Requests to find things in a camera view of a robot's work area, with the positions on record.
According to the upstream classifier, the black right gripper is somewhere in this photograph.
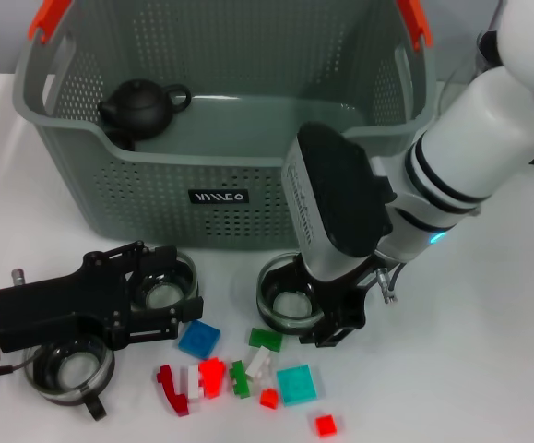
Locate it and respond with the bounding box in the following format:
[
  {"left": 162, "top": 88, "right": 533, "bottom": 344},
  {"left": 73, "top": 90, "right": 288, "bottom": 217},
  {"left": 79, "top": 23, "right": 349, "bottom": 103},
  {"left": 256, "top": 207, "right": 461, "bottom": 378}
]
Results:
[{"left": 291, "top": 256, "right": 381, "bottom": 348}]

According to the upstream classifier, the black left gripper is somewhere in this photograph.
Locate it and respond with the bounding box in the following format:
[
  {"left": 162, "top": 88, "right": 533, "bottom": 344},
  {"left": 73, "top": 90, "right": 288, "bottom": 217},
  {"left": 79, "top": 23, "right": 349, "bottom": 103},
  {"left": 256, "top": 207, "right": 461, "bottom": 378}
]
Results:
[{"left": 0, "top": 239, "right": 205, "bottom": 354}]

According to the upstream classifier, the glass teacup with black holder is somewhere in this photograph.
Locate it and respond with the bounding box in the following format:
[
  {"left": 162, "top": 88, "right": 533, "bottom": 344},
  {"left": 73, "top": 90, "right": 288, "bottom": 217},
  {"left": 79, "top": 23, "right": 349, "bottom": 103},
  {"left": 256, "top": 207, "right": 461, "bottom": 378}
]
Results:
[
  {"left": 255, "top": 252, "right": 332, "bottom": 336},
  {"left": 22, "top": 334, "right": 116, "bottom": 422},
  {"left": 130, "top": 248, "right": 201, "bottom": 319}
]

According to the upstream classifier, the grey-green perforated storage bin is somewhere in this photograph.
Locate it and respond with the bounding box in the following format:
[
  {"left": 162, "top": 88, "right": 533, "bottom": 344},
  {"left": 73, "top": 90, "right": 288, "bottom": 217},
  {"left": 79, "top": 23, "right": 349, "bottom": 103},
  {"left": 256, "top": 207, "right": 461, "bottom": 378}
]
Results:
[{"left": 12, "top": 0, "right": 436, "bottom": 253}]

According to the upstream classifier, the dark green building brick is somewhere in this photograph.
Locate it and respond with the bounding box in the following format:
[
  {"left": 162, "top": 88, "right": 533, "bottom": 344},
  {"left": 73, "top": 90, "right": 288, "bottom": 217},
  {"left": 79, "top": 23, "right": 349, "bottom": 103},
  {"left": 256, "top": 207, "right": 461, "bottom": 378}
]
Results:
[{"left": 248, "top": 326, "right": 284, "bottom": 353}]

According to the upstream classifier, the blue flat building brick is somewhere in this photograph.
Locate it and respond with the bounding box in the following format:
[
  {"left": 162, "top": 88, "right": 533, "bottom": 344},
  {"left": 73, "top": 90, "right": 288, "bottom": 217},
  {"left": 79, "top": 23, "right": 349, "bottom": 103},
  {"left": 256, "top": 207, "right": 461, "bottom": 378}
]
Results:
[{"left": 177, "top": 317, "right": 222, "bottom": 361}]

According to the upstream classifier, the teal flat building brick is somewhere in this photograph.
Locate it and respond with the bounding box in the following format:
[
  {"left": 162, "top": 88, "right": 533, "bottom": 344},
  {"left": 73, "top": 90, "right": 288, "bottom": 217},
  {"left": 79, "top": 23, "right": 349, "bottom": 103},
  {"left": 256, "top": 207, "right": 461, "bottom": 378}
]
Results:
[{"left": 278, "top": 365, "right": 319, "bottom": 407}]

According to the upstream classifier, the red curved building brick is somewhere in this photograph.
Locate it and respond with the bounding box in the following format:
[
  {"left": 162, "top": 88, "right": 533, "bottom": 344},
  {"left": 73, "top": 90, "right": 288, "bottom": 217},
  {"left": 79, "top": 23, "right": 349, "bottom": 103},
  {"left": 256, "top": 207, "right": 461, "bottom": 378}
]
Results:
[{"left": 156, "top": 364, "right": 192, "bottom": 416}]

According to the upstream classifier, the white and red building brick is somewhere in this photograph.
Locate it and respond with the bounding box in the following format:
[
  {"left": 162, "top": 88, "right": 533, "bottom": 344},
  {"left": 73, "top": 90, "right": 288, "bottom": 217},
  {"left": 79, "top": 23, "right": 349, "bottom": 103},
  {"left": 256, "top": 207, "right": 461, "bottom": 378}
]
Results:
[{"left": 181, "top": 363, "right": 206, "bottom": 401}]

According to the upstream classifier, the orange-red sloped building brick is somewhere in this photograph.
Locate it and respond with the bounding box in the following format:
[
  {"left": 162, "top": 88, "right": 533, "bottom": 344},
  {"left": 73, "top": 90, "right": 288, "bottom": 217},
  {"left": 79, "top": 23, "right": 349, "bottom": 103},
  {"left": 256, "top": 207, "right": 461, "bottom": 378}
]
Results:
[{"left": 199, "top": 358, "right": 228, "bottom": 398}]

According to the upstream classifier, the green stepped building brick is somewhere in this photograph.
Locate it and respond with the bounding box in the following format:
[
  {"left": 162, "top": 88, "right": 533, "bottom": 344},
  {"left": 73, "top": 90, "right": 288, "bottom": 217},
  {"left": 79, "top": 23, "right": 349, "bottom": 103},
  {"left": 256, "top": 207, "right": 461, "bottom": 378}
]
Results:
[{"left": 229, "top": 360, "right": 253, "bottom": 398}]

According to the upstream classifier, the black clay teapot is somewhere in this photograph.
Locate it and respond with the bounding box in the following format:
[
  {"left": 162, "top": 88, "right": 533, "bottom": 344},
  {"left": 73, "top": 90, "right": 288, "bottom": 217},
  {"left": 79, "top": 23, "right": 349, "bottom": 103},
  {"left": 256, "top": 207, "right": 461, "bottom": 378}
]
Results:
[{"left": 97, "top": 78, "right": 193, "bottom": 141}]

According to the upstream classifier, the glass pitcher with black lid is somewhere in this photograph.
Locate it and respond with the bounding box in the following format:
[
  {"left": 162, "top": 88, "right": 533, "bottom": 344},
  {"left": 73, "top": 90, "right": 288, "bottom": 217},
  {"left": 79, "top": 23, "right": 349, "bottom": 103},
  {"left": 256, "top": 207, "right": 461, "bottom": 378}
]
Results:
[{"left": 437, "top": 30, "right": 534, "bottom": 166}]

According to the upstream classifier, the right gripper cable with plug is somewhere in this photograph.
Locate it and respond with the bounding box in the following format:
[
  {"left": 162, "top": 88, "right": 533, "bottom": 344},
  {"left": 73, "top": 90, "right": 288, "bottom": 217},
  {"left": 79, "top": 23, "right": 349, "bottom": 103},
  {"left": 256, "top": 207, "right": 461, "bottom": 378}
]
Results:
[{"left": 374, "top": 262, "right": 406, "bottom": 305}]

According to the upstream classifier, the orange bin handle clip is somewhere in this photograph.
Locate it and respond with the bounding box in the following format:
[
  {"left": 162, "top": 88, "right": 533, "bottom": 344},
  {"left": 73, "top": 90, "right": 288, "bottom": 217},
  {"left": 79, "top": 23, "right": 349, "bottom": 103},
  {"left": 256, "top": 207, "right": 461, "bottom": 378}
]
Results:
[
  {"left": 27, "top": 0, "right": 72, "bottom": 45},
  {"left": 395, "top": 0, "right": 433, "bottom": 51}
]

